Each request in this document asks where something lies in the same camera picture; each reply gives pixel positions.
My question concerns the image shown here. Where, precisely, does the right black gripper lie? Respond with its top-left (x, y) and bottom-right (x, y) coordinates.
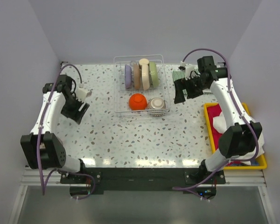
top-left (175, 75), bottom-right (208, 104)

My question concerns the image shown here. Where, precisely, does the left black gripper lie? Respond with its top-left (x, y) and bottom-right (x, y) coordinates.
top-left (61, 94), bottom-right (90, 123)

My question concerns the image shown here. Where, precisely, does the patterned round bowl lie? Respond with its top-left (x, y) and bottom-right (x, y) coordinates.
top-left (146, 98), bottom-right (166, 117)

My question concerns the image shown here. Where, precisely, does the green square panda plate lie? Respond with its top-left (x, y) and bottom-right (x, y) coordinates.
top-left (149, 61), bottom-right (159, 88)

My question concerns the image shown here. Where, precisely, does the cream square panda plate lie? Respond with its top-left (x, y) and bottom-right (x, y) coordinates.
top-left (141, 64), bottom-right (150, 91)

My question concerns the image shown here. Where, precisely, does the white wire dish rack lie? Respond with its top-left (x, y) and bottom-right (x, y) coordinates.
top-left (113, 54), bottom-right (171, 119)

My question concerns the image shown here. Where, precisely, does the cream steel-lined cup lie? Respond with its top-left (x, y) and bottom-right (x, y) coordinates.
top-left (139, 58), bottom-right (149, 69)

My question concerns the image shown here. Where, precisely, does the orange round bowl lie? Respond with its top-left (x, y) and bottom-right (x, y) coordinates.
top-left (128, 93), bottom-right (147, 111)

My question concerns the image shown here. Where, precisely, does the brown square panda plate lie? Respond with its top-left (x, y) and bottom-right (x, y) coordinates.
top-left (133, 63), bottom-right (141, 90)

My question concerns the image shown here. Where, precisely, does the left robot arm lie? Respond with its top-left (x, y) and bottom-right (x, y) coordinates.
top-left (20, 75), bottom-right (89, 183)

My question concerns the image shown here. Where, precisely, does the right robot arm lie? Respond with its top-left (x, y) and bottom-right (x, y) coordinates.
top-left (174, 56), bottom-right (262, 183)

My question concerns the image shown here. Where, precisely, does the green striped cloth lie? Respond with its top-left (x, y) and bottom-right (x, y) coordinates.
top-left (173, 68), bottom-right (212, 95)

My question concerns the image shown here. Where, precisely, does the magenta cloth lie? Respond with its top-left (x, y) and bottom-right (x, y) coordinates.
top-left (206, 102), bottom-right (242, 167)

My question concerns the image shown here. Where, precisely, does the white towel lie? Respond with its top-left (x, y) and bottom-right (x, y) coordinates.
top-left (212, 112), bottom-right (265, 166)

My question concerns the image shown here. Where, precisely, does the yellow plastic bin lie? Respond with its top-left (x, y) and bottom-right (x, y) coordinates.
top-left (204, 103), bottom-right (267, 170)

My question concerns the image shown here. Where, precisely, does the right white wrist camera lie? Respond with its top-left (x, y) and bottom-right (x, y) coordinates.
top-left (178, 61), bottom-right (198, 77)

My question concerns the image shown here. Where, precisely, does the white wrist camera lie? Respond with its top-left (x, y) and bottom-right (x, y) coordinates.
top-left (178, 61), bottom-right (198, 77)
top-left (75, 84), bottom-right (92, 102)

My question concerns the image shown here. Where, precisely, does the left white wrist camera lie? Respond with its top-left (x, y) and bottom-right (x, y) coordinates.
top-left (75, 84), bottom-right (92, 102)

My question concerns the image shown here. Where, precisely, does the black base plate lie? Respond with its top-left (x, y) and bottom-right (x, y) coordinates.
top-left (59, 167), bottom-right (226, 203)

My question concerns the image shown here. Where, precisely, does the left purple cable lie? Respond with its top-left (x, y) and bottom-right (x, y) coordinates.
top-left (36, 64), bottom-right (96, 199)

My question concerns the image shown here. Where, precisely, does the purple cable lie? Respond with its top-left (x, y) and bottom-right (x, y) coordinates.
top-left (172, 48), bottom-right (259, 199)
top-left (36, 64), bottom-right (96, 199)

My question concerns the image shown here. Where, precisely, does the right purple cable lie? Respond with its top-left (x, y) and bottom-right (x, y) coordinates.
top-left (172, 48), bottom-right (259, 199)

